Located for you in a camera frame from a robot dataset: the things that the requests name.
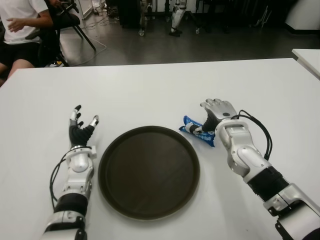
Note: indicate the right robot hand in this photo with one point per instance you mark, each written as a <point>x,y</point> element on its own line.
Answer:
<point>220,110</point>

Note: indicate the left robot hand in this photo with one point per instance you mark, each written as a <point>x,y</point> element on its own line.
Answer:
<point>78,135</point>

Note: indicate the blue Oreo packet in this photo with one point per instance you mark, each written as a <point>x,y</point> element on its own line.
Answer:
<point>207,137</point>

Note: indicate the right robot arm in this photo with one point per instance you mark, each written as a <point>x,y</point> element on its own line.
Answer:
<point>240,140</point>

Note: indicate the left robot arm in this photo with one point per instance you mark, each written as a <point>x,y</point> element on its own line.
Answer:
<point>78,162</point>

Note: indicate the round dark brown tray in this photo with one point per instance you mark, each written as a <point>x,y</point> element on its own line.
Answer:
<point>150,175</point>

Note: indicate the black office chair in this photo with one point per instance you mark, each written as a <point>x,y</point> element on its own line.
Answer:
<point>47,47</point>

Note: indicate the folded metal stands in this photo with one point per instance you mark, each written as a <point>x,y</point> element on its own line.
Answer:
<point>262,17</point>

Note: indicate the white side table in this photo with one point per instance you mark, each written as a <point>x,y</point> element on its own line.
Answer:
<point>310,60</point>

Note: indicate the black folding chair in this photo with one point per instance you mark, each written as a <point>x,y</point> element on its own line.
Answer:
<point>70,17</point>

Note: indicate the white cabinet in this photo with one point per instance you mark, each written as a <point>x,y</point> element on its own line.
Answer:
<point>85,10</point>

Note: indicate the white slanted panel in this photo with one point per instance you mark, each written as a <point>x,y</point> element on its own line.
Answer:
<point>305,15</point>

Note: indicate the seated person in white shirt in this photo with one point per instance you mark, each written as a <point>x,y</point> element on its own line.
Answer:
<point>17,15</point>

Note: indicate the small white wrist camera box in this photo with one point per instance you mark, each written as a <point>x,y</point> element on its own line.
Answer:
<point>93,151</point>

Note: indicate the black robot gantry frame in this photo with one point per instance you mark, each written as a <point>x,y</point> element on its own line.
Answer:
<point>142,22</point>

